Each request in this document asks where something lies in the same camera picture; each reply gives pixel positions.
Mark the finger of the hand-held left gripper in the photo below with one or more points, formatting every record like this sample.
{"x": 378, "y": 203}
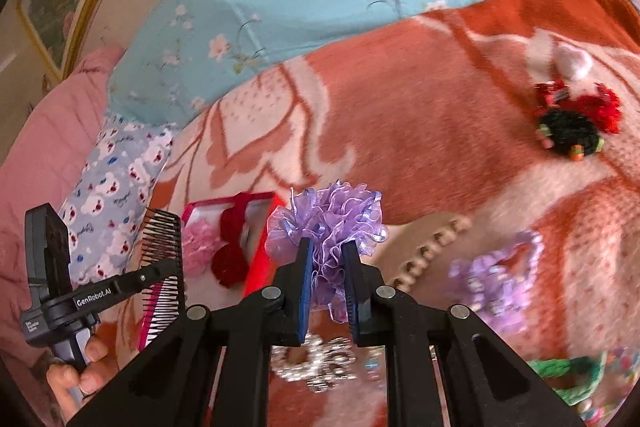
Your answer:
{"x": 145, "y": 279}

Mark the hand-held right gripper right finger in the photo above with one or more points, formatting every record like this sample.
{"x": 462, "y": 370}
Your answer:
{"x": 351, "y": 302}

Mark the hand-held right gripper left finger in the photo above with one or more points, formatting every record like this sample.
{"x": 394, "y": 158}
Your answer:
{"x": 303, "y": 297}

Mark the black hair comb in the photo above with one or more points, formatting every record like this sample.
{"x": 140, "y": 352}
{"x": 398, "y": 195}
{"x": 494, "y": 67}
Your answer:
{"x": 161, "y": 234}

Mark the red cardboard box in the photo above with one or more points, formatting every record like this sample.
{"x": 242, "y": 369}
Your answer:
{"x": 260, "y": 264}

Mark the purple organza scrunchie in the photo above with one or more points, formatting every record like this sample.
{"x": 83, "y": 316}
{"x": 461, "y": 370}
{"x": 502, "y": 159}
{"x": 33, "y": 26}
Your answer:
{"x": 332, "y": 219}

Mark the beige hair claw clip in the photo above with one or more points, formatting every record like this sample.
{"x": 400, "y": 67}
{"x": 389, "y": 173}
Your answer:
{"x": 435, "y": 252}

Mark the purple cartoon charm scrunchie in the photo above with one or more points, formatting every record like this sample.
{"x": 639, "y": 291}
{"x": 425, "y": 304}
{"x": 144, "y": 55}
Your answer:
{"x": 492, "y": 279}

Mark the person's left hand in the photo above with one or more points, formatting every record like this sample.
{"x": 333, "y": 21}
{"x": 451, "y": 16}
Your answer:
{"x": 67, "y": 387}

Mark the pink ruffled scrunchie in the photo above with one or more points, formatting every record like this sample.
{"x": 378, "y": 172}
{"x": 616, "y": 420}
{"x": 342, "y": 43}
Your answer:
{"x": 200, "y": 244}

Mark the red velvet hair bow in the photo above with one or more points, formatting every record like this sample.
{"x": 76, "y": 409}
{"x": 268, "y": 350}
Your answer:
{"x": 231, "y": 252}

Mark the bear print pillow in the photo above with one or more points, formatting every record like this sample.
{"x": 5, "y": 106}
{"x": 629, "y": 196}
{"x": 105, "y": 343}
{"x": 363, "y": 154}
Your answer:
{"x": 112, "y": 187}

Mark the pink quilt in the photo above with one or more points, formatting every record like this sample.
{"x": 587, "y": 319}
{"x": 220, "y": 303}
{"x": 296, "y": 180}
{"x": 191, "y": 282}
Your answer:
{"x": 35, "y": 157}

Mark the orange and white blanket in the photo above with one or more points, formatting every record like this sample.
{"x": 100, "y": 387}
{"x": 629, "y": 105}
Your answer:
{"x": 415, "y": 107}

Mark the teal floral pillow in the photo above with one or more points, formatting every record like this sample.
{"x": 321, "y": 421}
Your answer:
{"x": 310, "y": 7}

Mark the red fringed hair bow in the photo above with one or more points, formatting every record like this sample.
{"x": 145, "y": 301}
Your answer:
{"x": 602, "y": 109}

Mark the white pompom hair clip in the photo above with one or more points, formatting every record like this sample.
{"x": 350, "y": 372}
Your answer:
{"x": 570, "y": 59}

